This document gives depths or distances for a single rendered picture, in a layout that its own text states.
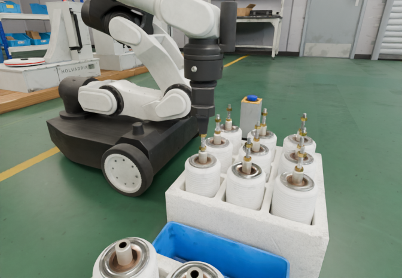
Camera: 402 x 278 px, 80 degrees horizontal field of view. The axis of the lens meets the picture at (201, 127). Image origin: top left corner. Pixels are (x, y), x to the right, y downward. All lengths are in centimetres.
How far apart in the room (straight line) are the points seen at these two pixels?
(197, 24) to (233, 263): 54
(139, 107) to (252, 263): 72
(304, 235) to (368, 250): 32
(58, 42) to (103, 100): 174
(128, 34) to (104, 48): 230
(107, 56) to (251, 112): 253
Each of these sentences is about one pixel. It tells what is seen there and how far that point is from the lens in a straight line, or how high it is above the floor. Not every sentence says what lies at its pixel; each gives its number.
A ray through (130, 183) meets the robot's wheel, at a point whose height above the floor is 5.
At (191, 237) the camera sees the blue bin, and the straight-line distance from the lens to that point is 66.
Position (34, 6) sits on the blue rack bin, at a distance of 622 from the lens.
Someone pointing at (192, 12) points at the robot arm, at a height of 61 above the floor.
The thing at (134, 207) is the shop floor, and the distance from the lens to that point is 91.
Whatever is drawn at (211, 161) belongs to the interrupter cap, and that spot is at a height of 25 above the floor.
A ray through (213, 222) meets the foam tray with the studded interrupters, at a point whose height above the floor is 13.
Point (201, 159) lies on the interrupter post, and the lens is 63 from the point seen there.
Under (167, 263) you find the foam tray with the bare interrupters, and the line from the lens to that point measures 51.
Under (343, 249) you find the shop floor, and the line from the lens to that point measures 86.
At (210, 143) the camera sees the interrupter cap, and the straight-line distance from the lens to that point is 73.
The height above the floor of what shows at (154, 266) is 24.
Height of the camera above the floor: 58
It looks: 23 degrees down
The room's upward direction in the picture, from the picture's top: straight up
